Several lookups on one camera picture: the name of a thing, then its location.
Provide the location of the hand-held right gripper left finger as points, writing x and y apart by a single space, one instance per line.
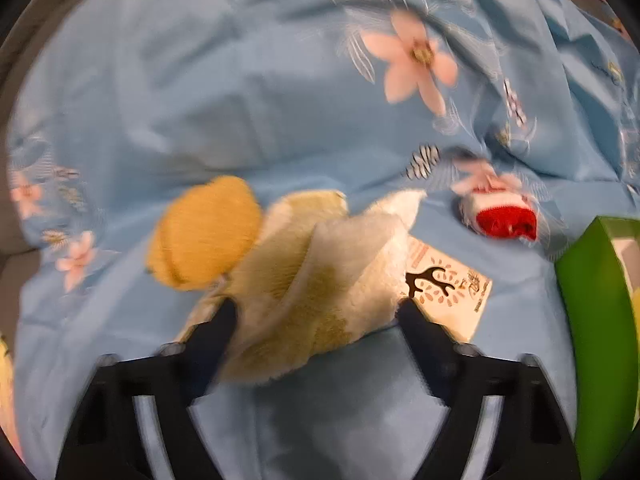
215 345

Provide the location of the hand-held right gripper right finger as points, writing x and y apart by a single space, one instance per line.
422 345

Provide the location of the yellow and white plush sock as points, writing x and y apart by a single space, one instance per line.
340 260

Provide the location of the red and white sock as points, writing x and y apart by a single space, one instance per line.
500 222

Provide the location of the green box with mirrored inside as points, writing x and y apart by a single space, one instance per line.
595 310

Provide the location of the grey sofa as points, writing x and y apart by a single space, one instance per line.
11 275

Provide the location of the light blue floral bedsheet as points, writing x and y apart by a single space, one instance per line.
200 85

